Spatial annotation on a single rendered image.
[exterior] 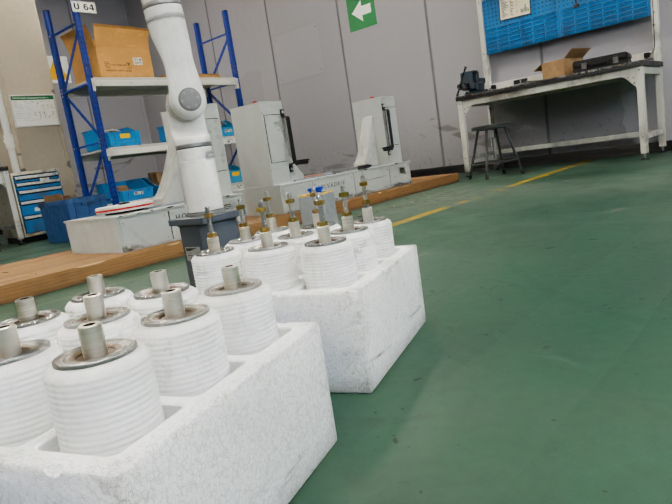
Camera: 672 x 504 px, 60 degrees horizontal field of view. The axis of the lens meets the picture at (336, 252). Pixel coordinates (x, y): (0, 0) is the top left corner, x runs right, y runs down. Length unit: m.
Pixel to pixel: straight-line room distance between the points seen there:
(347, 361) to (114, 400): 0.52
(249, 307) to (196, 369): 0.12
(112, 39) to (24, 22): 1.54
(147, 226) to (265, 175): 1.00
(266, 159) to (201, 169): 2.32
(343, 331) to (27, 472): 0.55
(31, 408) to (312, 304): 0.50
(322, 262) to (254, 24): 7.72
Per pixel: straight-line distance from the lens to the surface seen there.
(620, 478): 0.77
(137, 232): 3.12
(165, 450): 0.56
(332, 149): 7.70
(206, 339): 0.65
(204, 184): 1.51
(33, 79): 7.59
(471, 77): 5.65
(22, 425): 0.66
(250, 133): 3.90
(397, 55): 7.06
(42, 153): 7.46
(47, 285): 2.85
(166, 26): 1.54
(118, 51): 6.46
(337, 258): 1.00
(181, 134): 1.54
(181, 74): 1.51
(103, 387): 0.56
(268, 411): 0.70
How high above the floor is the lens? 0.40
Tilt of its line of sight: 9 degrees down
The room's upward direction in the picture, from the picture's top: 9 degrees counter-clockwise
